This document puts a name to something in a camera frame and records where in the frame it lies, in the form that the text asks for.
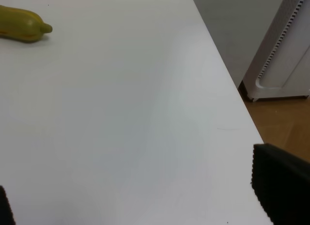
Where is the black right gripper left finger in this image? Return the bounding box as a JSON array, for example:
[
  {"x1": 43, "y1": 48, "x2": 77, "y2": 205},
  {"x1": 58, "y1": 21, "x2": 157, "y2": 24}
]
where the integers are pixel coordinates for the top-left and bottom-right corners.
[{"x1": 0, "y1": 186, "x2": 16, "y2": 225}]

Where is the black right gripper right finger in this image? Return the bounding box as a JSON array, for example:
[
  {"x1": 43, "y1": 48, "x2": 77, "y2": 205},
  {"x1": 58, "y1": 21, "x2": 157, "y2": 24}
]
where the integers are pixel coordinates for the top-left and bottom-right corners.
[{"x1": 251, "y1": 144, "x2": 310, "y2": 225}]

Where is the toy corn cob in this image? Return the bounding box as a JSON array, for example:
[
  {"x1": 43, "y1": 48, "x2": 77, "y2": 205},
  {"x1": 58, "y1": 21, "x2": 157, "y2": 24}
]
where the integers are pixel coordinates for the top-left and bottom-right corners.
[{"x1": 0, "y1": 5, "x2": 53, "y2": 43}]

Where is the white floor appliance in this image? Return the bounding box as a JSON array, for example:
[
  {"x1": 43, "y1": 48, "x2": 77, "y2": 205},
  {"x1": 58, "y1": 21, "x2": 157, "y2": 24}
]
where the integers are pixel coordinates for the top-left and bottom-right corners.
[{"x1": 242, "y1": 0, "x2": 310, "y2": 101}]

